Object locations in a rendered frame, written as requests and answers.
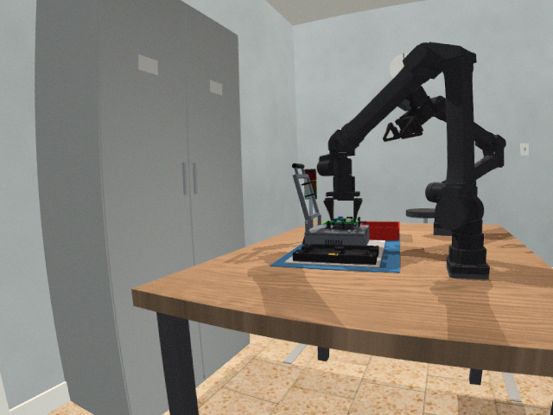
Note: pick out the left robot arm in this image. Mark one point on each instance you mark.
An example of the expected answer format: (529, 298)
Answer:
(459, 210)

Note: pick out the red bin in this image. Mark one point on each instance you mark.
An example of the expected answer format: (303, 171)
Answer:
(383, 230)

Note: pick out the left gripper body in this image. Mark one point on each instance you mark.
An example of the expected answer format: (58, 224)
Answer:
(343, 189)

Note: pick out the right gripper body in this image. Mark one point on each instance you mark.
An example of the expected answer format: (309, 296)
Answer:
(405, 122)

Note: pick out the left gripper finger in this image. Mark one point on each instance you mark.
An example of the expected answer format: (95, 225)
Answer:
(329, 205)
(356, 206)

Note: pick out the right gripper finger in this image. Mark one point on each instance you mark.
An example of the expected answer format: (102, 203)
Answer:
(415, 126)
(390, 127)

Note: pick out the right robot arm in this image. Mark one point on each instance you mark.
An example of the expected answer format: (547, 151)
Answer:
(482, 138)

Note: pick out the green circuit board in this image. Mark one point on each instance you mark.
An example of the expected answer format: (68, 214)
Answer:
(340, 219)

